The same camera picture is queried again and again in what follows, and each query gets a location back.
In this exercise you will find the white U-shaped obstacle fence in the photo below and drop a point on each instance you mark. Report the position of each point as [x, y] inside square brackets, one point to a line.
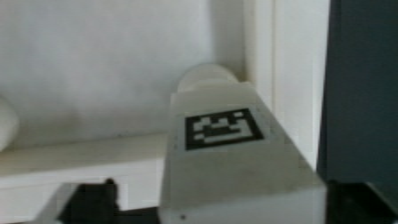
[301, 54]

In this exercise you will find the white square table top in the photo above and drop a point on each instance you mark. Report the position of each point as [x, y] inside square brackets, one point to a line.
[95, 54]

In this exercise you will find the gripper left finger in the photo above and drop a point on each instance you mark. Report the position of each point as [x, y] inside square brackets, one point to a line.
[91, 207]

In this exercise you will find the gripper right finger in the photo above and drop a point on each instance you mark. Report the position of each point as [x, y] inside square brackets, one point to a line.
[358, 204]

